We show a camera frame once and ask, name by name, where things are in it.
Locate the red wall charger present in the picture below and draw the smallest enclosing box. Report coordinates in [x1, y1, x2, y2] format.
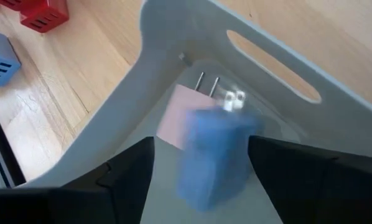
[19, 0, 70, 34]
[0, 0, 30, 12]

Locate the pink wall charger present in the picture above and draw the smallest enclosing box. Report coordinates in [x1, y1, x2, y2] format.
[156, 71, 233, 152]

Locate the grey translucent bin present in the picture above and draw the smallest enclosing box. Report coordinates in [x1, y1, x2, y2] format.
[19, 0, 372, 224]

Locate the black aluminium table frame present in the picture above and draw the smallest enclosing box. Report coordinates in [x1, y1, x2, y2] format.
[0, 98, 27, 189]

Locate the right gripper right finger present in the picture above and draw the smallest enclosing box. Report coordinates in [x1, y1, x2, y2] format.
[248, 136, 372, 224]

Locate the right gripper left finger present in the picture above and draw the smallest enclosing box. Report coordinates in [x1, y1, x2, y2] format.
[0, 136, 156, 224]

